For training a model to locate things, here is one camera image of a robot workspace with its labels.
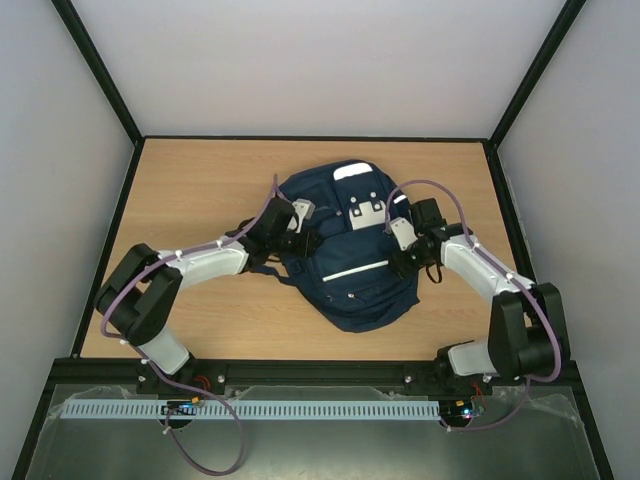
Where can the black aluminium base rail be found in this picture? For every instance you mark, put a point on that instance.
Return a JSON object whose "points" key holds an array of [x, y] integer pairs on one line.
{"points": [[414, 378]]}

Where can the controller circuit board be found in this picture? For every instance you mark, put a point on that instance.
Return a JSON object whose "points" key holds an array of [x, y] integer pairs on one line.
{"points": [[465, 409], [184, 407]]}

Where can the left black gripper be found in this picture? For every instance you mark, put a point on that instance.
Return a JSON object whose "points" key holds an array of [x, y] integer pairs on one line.
{"points": [[309, 244]]}

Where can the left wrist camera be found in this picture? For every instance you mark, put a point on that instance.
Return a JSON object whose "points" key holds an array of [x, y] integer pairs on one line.
{"points": [[303, 210]]}

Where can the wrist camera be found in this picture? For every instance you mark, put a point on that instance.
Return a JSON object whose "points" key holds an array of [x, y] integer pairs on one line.
{"points": [[403, 232], [303, 210]]}

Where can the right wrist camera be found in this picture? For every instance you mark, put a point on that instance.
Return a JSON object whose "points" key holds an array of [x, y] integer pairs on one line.
{"points": [[403, 232]]}

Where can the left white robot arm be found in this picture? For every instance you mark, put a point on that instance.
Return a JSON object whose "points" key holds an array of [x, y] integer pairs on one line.
{"points": [[138, 296]]}

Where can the right controller circuit board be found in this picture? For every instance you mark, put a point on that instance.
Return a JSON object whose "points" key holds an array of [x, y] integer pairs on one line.
{"points": [[465, 409]]}

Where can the left controller circuit board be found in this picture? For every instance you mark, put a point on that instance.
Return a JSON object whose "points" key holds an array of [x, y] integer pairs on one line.
{"points": [[184, 407]]}

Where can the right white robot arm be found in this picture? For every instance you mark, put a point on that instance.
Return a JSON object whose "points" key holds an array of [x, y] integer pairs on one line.
{"points": [[527, 330]]}

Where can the light blue slotted cable duct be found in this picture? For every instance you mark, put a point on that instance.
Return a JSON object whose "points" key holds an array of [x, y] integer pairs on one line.
{"points": [[258, 410]]}

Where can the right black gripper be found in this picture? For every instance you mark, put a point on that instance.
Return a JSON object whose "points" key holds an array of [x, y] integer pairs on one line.
{"points": [[405, 260]]}

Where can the navy blue student backpack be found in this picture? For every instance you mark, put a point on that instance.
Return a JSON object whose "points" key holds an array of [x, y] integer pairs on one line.
{"points": [[348, 279]]}

